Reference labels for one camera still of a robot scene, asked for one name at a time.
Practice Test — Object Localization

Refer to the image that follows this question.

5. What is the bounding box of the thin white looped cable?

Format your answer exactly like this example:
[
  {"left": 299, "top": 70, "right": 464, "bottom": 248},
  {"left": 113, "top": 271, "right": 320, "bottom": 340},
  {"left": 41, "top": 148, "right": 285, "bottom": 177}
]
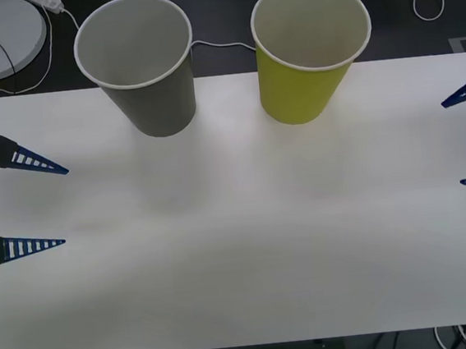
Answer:
[{"left": 0, "top": 1, "right": 59, "bottom": 97}]

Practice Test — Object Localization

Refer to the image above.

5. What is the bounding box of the yellow-green plastic waste bin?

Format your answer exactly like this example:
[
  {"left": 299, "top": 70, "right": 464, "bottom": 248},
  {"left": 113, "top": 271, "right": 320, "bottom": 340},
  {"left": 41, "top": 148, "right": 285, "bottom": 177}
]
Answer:
[{"left": 247, "top": 0, "right": 381, "bottom": 130}]

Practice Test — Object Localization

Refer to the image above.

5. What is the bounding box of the white cable bundle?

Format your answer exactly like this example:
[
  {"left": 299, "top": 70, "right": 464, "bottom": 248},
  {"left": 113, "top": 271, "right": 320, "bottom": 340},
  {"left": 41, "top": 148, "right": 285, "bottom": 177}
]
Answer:
[{"left": 432, "top": 324, "right": 466, "bottom": 349}]

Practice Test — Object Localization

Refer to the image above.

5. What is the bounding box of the grey plastic waste bin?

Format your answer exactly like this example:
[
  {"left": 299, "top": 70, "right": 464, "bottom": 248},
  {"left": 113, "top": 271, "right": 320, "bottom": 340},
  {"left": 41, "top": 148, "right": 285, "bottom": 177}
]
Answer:
[{"left": 69, "top": 0, "right": 203, "bottom": 146}]

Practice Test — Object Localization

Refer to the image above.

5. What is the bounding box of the white power strip cable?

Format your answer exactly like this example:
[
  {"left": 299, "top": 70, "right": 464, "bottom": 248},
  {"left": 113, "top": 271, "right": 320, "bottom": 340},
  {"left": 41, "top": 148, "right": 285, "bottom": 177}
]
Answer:
[{"left": 60, "top": 0, "right": 257, "bottom": 70}]

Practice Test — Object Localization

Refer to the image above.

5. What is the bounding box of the white power strip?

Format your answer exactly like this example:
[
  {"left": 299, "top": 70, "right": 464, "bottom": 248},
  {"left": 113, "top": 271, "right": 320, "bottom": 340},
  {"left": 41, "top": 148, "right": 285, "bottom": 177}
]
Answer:
[{"left": 21, "top": 0, "right": 66, "bottom": 16}]

